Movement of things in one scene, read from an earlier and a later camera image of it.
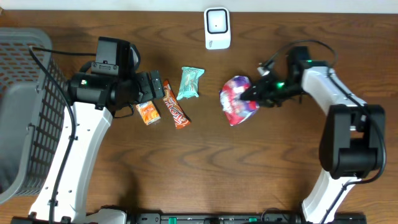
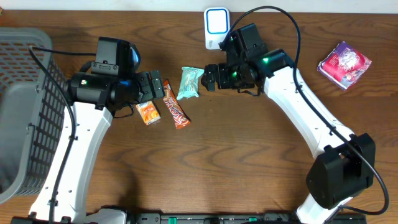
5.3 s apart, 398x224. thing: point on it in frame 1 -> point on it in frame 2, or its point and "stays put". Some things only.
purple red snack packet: [236, 109] -> [344, 66]
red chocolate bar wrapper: [180, 117] stays put
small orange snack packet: [148, 112] stays put
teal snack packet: [189, 83] stays put
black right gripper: [269, 90] -> [213, 76]
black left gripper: [144, 86] stays put
